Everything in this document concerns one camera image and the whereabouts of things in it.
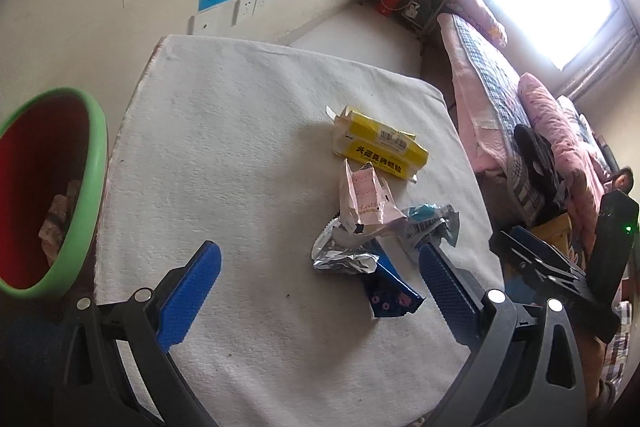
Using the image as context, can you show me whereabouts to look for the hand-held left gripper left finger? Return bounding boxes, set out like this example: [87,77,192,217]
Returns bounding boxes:
[52,239,223,427]

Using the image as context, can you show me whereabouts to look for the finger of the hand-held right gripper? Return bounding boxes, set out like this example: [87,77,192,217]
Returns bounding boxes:
[490,230,582,304]
[507,226,587,281]

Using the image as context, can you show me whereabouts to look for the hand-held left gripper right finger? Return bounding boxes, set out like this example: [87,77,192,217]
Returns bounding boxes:
[418,243,601,427]

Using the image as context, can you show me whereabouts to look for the dark blue wrapper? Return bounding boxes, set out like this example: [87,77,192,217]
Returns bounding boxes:
[361,239,425,319]

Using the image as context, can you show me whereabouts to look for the light blue wrapper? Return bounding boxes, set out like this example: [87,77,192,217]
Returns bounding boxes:
[400,203,461,254]

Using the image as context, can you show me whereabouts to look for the silver foil wrapper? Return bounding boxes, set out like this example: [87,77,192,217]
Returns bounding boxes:
[311,217,382,276]

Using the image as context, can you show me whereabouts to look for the pink paper wrapper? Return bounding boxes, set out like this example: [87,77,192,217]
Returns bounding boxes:
[338,159,409,239]

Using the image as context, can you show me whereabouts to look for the pink snack packet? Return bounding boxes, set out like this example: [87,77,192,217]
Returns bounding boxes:
[39,179,84,266]

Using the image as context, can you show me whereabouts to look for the red bin with green rim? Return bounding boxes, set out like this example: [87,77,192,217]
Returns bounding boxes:
[0,87,109,299]

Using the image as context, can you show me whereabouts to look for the person's right forearm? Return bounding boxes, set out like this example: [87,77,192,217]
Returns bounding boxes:
[572,327,621,414]

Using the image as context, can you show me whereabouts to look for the wooden chair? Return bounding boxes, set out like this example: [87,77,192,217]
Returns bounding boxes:
[531,213,572,255]

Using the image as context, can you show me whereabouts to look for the black cloth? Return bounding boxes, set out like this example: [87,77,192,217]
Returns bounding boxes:
[514,124,569,219]

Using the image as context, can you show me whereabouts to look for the pink quilt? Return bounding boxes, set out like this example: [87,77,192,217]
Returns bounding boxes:
[517,73,622,258]

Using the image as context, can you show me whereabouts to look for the yellow cardboard box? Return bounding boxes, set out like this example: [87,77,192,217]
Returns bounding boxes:
[325,105,430,184]

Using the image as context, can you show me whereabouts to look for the white table cloth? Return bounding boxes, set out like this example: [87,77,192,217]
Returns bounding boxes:
[92,34,504,427]

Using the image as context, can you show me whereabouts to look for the person's left leg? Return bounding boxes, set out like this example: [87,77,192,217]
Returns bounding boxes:
[0,314,73,427]

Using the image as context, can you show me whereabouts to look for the bed with plaid sheet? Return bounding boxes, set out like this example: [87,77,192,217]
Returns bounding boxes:
[437,11,621,230]

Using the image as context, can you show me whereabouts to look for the pink pillow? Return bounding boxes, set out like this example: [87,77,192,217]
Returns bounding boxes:
[456,0,509,48]

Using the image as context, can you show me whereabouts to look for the white wall socket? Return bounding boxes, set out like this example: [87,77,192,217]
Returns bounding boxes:
[231,0,269,26]

